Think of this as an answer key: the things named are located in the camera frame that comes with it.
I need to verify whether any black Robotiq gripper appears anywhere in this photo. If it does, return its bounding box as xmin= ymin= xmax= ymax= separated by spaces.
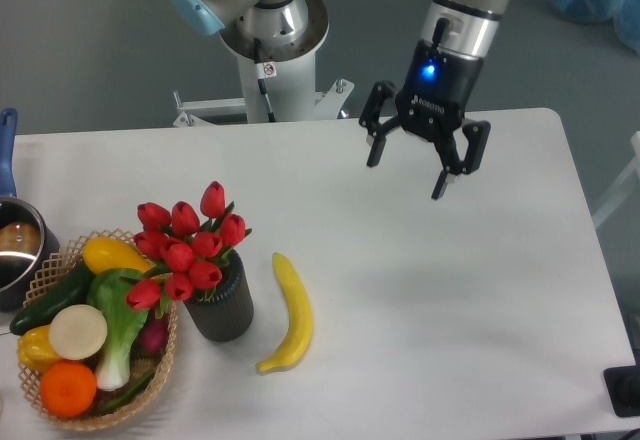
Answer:
xmin=358 ymin=38 xmax=492 ymax=202

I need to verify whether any red tulip bouquet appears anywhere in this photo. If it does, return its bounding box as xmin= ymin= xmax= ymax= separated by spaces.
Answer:
xmin=126 ymin=181 xmax=251 ymax=315

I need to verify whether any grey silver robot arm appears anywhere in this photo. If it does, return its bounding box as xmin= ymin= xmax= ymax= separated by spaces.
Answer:
xmin=170 ymin=0 xmax=509 ymax=198

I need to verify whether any dark grey ribbed vase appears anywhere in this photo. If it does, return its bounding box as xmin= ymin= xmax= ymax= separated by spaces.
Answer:
xmin=185 ymin=250 xmax=254 ymax=343

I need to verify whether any yellow banana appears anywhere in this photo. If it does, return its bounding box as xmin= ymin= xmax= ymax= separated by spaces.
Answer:
xmin=256 ymin=252 xmax=314 ymax=374

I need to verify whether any black device at table edge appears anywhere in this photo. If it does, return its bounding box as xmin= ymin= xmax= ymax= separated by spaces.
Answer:
xmin=603 ymin=365 xmax=639 ymax=418

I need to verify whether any purple red onion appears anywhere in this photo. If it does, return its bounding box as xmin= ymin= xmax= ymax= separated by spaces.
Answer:
xmin=137 ymin=315 xmax=169 ymax=354

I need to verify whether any yellow squash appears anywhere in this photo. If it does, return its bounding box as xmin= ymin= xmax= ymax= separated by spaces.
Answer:
xmin=82 ymin=236 xmax=152 ymax=279

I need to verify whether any green bok choy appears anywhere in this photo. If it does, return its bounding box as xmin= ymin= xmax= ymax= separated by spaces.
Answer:
xmin=87 ymin=268 xmax=148 ymax=391

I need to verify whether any dark green chili pepper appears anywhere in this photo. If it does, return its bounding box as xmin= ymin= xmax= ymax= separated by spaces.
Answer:
xmin=95 ymin=369 xmax=155 ymax=416

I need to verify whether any dark green cucumber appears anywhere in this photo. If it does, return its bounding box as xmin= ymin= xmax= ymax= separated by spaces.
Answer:
xmin=9 ymin=260 xmax=95 ymax=336

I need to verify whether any woven wicker basket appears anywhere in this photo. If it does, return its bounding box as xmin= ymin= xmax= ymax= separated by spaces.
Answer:
xmin=18 ymin=229 xmax=178 ymax=432

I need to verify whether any white round radish slice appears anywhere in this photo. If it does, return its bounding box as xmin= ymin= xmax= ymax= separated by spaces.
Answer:
xmin=48 ymin=304 xmax=107 ymax=360

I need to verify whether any orange fruit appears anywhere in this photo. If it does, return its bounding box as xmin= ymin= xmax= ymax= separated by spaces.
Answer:
xmin=39 ymin=361 xmax=97 ymax=418

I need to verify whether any yellow bell pepper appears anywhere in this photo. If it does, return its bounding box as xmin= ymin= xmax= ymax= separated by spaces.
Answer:
xmin=18 ymin=325 xmax=62 ymax=373

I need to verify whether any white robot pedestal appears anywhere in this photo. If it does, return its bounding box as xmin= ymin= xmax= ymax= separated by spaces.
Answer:
xmin=174 ymin=0 xmax=355 ymax=127

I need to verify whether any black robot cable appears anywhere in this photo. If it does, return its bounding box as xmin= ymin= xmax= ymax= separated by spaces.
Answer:
xmin=252 ymin=37 xmax=277 ymax=124

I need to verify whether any white frame at right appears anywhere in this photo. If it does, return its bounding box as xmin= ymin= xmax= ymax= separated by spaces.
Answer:
xmin=592 ymin=131 xmax=639 ymax=229

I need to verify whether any blue handled saucepan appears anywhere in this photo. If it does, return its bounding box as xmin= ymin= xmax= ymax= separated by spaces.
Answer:
xmin=1 ymin=108 xmax=59 ymax=312

